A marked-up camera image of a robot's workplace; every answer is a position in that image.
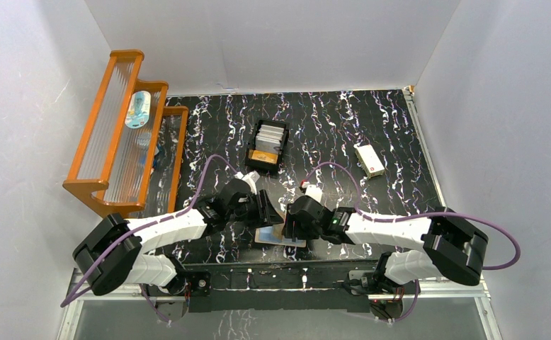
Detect tan blue card holder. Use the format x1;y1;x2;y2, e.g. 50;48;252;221
254;226;307;248

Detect black plastic card bin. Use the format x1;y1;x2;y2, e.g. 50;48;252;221
244;119;290;174

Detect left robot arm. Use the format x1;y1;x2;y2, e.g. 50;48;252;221
72;179;284;295

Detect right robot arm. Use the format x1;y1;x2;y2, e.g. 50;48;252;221
283;195;488;293

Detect stack of white cards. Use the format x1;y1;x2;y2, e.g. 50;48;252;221
256;124;285;145

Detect white cardboard box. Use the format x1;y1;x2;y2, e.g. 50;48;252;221
354;144;385;179

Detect blue items on rack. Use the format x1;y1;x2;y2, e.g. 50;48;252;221
137;133;164;170

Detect orange wooden tiered rack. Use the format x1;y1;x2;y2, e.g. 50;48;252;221
63;50;189;217

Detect blue white blister pack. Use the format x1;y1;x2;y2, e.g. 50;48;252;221
125;91;152;129

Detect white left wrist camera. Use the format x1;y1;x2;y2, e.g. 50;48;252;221
234;171;260;195

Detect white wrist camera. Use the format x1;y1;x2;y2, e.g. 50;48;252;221
300;182;324;204
234;171;260;195

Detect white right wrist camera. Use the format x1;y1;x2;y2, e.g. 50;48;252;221
300;182;324;204

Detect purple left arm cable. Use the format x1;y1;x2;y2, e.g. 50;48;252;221
60;154;239;324

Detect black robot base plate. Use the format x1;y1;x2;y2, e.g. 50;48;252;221
144;262;419;315

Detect aluminium frame rail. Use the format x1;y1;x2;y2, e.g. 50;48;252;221
74;277;502;339

